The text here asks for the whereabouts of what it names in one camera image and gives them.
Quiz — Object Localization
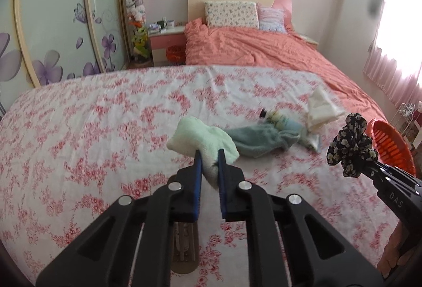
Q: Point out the striped pink pillow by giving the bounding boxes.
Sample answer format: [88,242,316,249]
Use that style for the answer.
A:
[258,4,287,33]

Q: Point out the orange plastic basket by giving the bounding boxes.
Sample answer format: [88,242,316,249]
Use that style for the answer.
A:
[368,119,416,178]

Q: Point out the pale blue crumpled packet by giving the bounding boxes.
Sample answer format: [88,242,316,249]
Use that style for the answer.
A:
[298,132,322,152]

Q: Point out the light green towel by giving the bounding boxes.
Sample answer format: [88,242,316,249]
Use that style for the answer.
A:
[166,116,241,189]

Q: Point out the clear tube of plush toys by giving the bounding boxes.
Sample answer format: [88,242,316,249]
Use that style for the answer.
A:
[124,0,152,65]

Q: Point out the pink and white nightstand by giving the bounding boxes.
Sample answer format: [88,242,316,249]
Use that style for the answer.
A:
[147,26,187,67]

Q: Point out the small bottle with black cap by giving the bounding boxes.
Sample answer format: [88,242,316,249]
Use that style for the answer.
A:
[259,109,300,132]

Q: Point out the person's right hand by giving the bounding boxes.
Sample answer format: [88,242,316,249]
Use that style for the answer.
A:
[377,219,422,277]

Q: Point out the pink nightstand with book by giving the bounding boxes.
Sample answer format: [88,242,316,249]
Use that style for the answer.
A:
[297,33,320,45]

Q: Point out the white cloth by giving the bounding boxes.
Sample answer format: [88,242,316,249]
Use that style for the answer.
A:
[306,88,345,134]

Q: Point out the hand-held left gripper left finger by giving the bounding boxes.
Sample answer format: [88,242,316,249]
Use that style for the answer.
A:
[36,149,202,287]

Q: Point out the floral pillow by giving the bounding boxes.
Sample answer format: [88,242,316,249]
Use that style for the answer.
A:
[204,1,260,28]

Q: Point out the pink floral tablecloth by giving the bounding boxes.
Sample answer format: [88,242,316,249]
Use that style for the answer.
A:
[0,65,401,287]

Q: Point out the black floral scrunchie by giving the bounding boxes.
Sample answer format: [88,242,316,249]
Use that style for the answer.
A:
[326,113,379,178]

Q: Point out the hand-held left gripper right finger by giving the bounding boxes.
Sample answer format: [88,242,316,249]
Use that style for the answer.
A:
[218,148,393,287]

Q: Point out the wardrobe with purple flowers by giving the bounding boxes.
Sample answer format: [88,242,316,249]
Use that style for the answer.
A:
[0,0,131,119]

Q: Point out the teal fuzzy cloth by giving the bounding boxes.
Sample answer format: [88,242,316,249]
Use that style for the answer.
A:
[226,124,304,159]

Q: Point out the pink curtain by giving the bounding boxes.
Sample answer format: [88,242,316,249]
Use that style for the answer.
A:
[363,0,422,106]

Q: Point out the orange duvet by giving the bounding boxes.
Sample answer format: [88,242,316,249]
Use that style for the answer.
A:
[183,18,386,119]

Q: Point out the white wire rack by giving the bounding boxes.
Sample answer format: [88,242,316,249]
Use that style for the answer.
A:
[394,102,422,142]

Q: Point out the small red basket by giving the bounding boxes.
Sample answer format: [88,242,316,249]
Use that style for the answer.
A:
[166,45,185,65]

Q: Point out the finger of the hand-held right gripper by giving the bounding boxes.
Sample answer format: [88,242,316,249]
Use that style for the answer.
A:
[359,160,422,187]

